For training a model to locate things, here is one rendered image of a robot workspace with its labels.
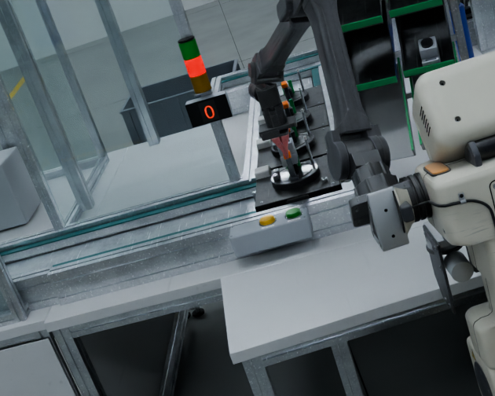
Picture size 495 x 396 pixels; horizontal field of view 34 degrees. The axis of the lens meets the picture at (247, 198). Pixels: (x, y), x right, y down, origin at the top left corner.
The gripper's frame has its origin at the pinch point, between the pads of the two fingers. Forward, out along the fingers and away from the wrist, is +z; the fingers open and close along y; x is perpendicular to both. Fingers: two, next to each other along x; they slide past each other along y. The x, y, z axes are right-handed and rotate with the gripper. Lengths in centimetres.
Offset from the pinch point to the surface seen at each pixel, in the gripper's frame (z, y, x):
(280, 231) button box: 13.4, 5.7, 17.4
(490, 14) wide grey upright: 7, -81, -115
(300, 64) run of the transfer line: 13, -4, -150
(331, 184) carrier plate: 10.4, -9.6, 2.9
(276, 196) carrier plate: 10.4, 5.8, 0.9
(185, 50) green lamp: -31.6, 20.1, -16.6
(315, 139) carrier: 10.1, -6.7, -35.4
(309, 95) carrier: 9, -7, -82
